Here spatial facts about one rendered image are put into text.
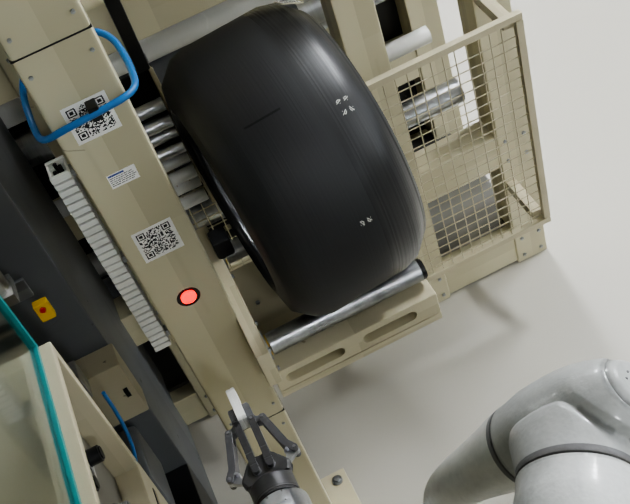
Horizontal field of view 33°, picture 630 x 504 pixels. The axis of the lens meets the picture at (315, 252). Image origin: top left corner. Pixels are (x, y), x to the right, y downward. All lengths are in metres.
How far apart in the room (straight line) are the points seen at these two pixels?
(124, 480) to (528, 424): 1.02
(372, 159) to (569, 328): 1.46
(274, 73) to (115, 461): 0.76
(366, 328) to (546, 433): 0.98
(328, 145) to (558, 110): 2.07
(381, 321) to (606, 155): 1.61
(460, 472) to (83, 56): 0.83
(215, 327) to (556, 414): 1.05
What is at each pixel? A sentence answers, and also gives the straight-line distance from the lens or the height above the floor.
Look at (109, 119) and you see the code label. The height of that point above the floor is 1.49.
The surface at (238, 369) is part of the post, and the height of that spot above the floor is 0.81.
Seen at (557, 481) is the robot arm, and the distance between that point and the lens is 1.11.
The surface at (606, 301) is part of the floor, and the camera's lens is 3.15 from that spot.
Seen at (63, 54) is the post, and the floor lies 1.63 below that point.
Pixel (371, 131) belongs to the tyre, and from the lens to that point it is 1.75.
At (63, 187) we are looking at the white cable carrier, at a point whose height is 1.40.
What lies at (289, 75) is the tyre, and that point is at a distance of 1.76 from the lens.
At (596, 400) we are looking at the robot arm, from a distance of 1.14.
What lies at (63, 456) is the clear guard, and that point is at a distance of 1.60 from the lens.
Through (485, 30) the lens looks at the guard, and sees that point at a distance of 2.46.
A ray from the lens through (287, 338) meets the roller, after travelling 2.06.
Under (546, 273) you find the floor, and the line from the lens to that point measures 3.23.
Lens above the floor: 2.48
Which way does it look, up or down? 46 degrees down
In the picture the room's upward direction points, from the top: 21 degrees counter-clockwise
